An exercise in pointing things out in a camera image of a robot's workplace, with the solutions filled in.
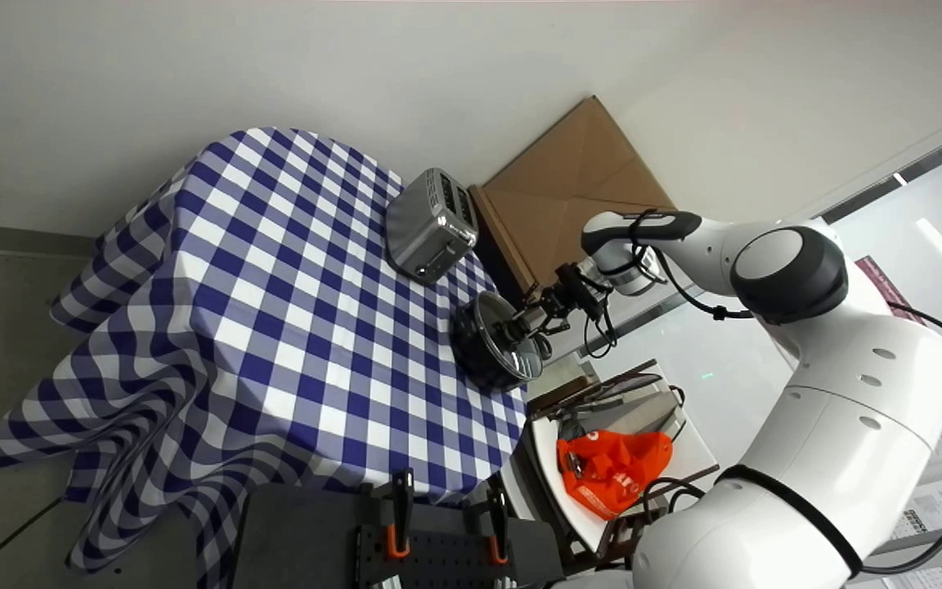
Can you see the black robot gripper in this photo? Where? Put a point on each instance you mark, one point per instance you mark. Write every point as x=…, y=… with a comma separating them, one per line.
x=579, y=294

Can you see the round glass pot lid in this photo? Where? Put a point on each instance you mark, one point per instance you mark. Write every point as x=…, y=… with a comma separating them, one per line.
x=503, y=327

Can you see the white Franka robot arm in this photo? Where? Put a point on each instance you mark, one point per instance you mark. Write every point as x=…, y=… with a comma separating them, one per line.
x=853, y=436

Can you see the large brown cardboard box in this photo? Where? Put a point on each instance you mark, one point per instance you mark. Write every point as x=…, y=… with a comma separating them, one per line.
x=570, y=184

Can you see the white tray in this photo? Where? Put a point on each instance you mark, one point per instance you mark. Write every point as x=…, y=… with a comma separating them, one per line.
x=549, y=460

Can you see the silver two-slot toaster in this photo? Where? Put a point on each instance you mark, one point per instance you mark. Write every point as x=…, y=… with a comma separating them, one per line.
x=426, y=223

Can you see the black perforated mounting board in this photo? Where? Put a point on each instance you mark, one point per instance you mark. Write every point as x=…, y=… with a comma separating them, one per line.
x=442, y=550

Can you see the blue white checkered tablecloth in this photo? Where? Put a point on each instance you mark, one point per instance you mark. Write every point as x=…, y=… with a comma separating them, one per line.
x=252, y=306

